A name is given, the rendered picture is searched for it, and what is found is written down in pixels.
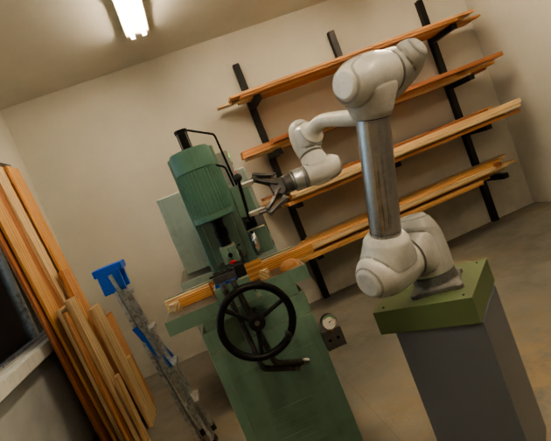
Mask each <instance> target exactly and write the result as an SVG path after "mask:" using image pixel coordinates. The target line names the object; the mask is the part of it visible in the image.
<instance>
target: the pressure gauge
mask: <svg viewBox="0 0 551 441"><path fill-rule="evenodd" d="M330 321H331V322H330ZM329 322H330V323H329ZM320 323H321V325H322V327H323V328H324V329H325V330H330V333H333V332H334V331H333V329H334V328H335V327H336V325H337V319H336V317H335V316H333V315H332V314H331V313H325V314H324V315H323V316H322V317H321V319H320Z"/></svg>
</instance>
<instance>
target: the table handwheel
mask: <svg viewBox="0 0 551 441"><path fill-rule="evenodd" d="M250 290H265V291H270V292H272V293H274V294H275V295H277V296H278V297H279V298H280V299H279V300H278V301H276V302H275V303H274V304H273V305H272V306H271V307H269V308H268V309H267V310H266V311H265V312H264V313H263V314H261V313H259V312H258V311H257V308H256V307H255V308H252V309H251V311H252V312H253V313H252V314H250V315H249V316H246V315H243V314H240V313H238V312H235V311H230V310H228V309H227V307H228V306H229V305H230V303H231V302H232V301H233V300H234V299H235V298H236V297H237V296H239V295H240V294H241V293H243V292H245V291H250ZM282 302H283V303H284V304H285V306H286V308H287V311H288V314H289V326H288V331H289V332H291V334H292V338H293V336H294V333H295V330H296V311H295V308H294V305H293V304H292V302H291V300H290V298H289V297H288V295H287V294H286V293H285V292H284V291H283V290H281V289H280V288H278V287H277V286H275V285H273V284H271V283H265V282H249V283H244V284H242V285H240V286H238V287H236V288H234V289H233V290H231V291H230V292H229V293H228V294H227V295H226V296H225V298H224V299H223V301H222V302H221V304H220V307H219V309H218V312H217V317H216V329H217V333H218V336H219V338H220V341H221V343H222V345H223V346H224V348H225V349H226V350H227V351H228V352H229V353H231V354H232V355H234V356H235V357H237V358H239V359H242V360H245V361H265V360H268V359H271V358H273V357H275V356H277V355H278V354H279V353H280V352H282V351H283V350H284V349H285V348H286V347H287V345H288V344H289V343H290V342H291V340H292V339H286V338H285V336H284V338H283V339H282V341H281V342H280V343H279V344H278V345H277V346H276V347H274V348H273V349H271V350H269V351H267V352H265V353H264V349H263V344H262V334H261V330H262V329H263V328H264V326H265V324H266V321H265V318H266V317H267V316H268V315H269V314H270V313H271V312H272V311H273V310H274V309H275V308H276V307H277V306H278V305H280V304H281V303H282ZM225 314H228V315H231V316H235V317H237V318H239V319H244V320H246V321H248V324H249V327H250V328H251V329H252V330H253V331H256V336H257V340H258V345H259V351H260V353H246V352H243V351H241V350H240V349H238V348H237V347H236V346H234V345H233V344H232V343H231V342H230V340H229V339H228V337H227V335H226V332H225V327H224V317H225Z"/></svg>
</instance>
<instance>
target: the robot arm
mask: <svg viewBox="0 0 551 441"><path fill-rule="evenodd" d="M427 56H428V54H427V47H426V46H425V45H424V44H423V42H421V41H420V40H419V39H417V38H407V39H404V40H402V41H401V42H400V43H398V45H397V46H392V47H389V48H387V49H383V50H374V51H371V52H364V53H362V54H359V55H357V56H354V57H352V58H350V59H349V60H348V61H346V62H345V63H344V64H343V65H342V66H341V67H340V68H339V69H338V70H337V72H336V73H335V74H334V77H333V80H332V90H333V93H334V95H335V97H336V99H337V100H338V101H339V102H340V103H341V104H342V105H344V106H345V107H346V109H347V110H340V111H333V112H327V113H323V114H320V115H317V116H316V117H314V118H313V119H312V120H311V121H310V122H307V121H305V120H302V119H299V120H296V121H294V122H293V123H292V124H291V125H290V126H289V140H290V142H291V145H292V147H293V149H294V151H295V153H296V155H297V156H298V157H299V159H300V161H301V163H302V166H300V167H298V168H296V169H294V170H291V171H290V172H289V174H285V175H283V176H281V177H280V178H277V177H276V173H275V172H271V173H259V172H253V173H252V178H249V179H247V180H245V181H244V182H243V183H241V186H242V188H245V187H247V186H251V185H253V184H254V183H258V184H262V185H266V186H270V189H271V191H272V193H273V194H274V195H273V197H272V198H271V200H270V202H269V203H268V205H267V207H265V206H263V207H260V208H258V209H255V210H253V211H251V212H248V214H249V217H252V216H254V215H257V214H259V215H261V214H265V213H269V215H273V214H274V213H275V211H276V210H277V209H278V208H279V207H280V206H281V205H282V204H283V203H285V202H287V201H288V196H286V195H285V194H286V193H292V192H294V191H295V190H297V191H298V192H299V191H301V190H303V189H305V188H308V187H310V186H319V185H322V184H323V183H326V182H328V181H330V180H332V179H334V178H336V177H337V176H338V175H339V174H340V173H341V172H342V168H343V167H342V163H341V161H340V158H339V156H338V155H334V154H328V155H326V154H325V153H324V151H323V150H322V147H321V145H322V140H323V137H324V133H323V131H322V130H323V128H325V127H352V126H356V128H357V134H358V141H359V154H360V162H361V169H362V175H363V182H364V189H365V196H366V209H367V216H368V223H369V230H370V231H369V232H368V233H367V234H366V236H365V238H364V239H363V245H362V250H361V255H360V261H359V262H358V264H357V267H356V272H355V277H356V281H357V284H358V286H359V288H360V289H361V290H362V291H363V292H364V293H365V294H367V296H370V297H374V298H388V297H392V296H394V295H396V294H398V293H400V292H402V291H404V290H405V289H407V287H409V286H410V285H411V284H414V289H413V293H412V294H411V296H410V297H411V299H412V300H416V299H419V298H424V297H427V296H431V295H435V294H439V293H443V292H446V291H453V290H459V289H462V288H463V287H464V283H463V282H462V273H463V269H462V268H456V267H455V265H454V263H453V261H452V257H451V253H450V249H449V246H448V243H447V242H446V240H445V237H444V235H443V232H442V230H441V228H440V227H439V226H438V224H437V223H436V221H435V220H434V219H433V218H432V217H431V216H429V215H428V214H425V213H423V212H421V213H413V214H410V215H407V216H404V217H402V218H401V215H400V207H399V198H398V189H397V180H396V171H395V162H394V146H393V138H392V129H391V120H390V115H391V114H392V112H393V109H394V102H395V100H396V99H397V98H398V97H399V96H400V95H401V94H402V93H404V92H405V91H406V90H407V89H408V87H409V86H410V85H411V84H412V83H413V81H414V80H415V79H416V77H417V76H418V75H419V73H420V72H421V70H422V69H423V67H424V64H425V62H426V59H427ZM266 179H273V180H266ZM279 196H282V198H281V199H280V200H279V201H278V202H277V203H276V204H275V205H274V203H275V202H276V200H277V198H278V197H279ZM273 205H274V206H273ZM271 207H272V208H271Z"/></svg>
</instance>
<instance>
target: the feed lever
mask: <svg viewBox="0 0 551 441"><path fill-rule="evenodd" d="M241 180H242V176H241V175H240V174H239V173H236V174H234V181H235V182H237V184H238V187H239V190H240V193H241V198H242V201H243V205H244V207H245V211H246V214H247V216H246V217H244V218H243V220H244V222H245V225H246V227H247V229H250V228H254V227H256V226H257V222H256V220H255V217H254V216H252V217H249V214H248V212H249V211H248V205H247V202H246V199H245V196H244V192H243V189H242V186H241Z"/></svg>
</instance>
